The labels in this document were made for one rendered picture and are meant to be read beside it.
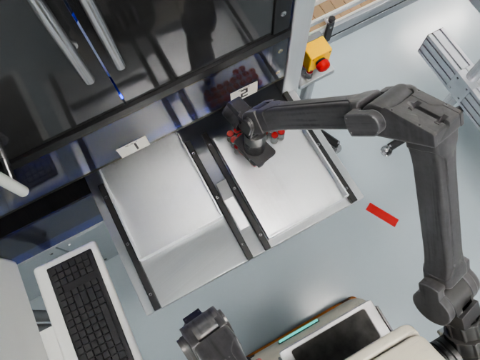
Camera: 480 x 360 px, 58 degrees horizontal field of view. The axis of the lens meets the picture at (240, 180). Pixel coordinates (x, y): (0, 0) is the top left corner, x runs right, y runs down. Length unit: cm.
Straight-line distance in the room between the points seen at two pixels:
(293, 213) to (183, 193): 33
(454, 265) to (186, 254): 70
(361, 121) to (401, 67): 190
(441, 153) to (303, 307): 151
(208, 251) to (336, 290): 102
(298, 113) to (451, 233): 35
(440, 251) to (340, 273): 135
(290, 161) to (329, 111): 52
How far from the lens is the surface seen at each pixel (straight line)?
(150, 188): 130
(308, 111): 85
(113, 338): 133
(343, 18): 151
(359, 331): 109
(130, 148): 120
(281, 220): 125
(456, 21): 289
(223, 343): 69
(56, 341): 142
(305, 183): 128
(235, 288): 210
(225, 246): 124
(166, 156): 133
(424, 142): 68
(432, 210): 78
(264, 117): 96
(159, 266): 125
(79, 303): 136
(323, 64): 130
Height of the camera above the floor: 210
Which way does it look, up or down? 72 degrees down
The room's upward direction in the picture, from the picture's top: 5 degrees counter-clockwise
